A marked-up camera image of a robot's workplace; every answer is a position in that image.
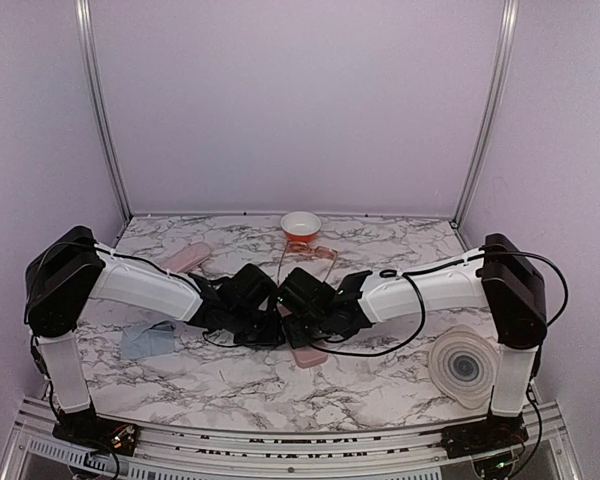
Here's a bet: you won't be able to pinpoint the right aluminium frame post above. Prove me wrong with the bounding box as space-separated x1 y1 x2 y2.
452 0 520 229

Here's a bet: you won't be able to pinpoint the grey swirl ceramic plate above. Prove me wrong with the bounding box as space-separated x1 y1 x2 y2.
428 325 498 410

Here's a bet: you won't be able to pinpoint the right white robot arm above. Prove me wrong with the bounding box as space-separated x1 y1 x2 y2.
276 234 548 458

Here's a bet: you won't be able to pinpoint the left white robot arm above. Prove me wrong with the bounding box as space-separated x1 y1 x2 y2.
24 226 285 451

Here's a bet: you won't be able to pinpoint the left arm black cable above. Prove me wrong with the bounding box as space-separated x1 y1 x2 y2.
24 239 241 416

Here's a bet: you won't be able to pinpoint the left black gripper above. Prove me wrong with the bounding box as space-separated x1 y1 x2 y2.
226 305 286 349

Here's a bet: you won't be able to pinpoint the front aluminium rail base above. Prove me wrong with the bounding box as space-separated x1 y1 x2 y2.
0 398 582 479

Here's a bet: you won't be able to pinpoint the aluminium frame post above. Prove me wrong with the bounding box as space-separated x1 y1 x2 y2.
452 0 520 229
75 0 133 223

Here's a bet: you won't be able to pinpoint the left aluminium frame post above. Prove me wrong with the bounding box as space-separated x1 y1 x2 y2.
75 0 133 223

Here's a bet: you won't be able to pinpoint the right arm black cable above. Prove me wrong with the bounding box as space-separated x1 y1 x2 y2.
309 249 569 357

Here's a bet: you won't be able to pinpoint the pink transparent sunglasses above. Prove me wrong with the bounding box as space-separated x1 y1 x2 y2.
276 241 339 285

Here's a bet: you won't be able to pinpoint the orange white bowl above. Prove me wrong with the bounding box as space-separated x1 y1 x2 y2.
280 211 322 242

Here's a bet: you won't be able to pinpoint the pink hard glasses case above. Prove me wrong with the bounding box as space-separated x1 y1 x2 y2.
278 305 329 369

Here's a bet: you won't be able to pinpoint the pink soft glasses case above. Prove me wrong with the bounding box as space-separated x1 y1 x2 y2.
161 242 212 273

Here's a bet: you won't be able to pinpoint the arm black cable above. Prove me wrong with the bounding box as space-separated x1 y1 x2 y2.
309 249 569 357
24 239 241 416

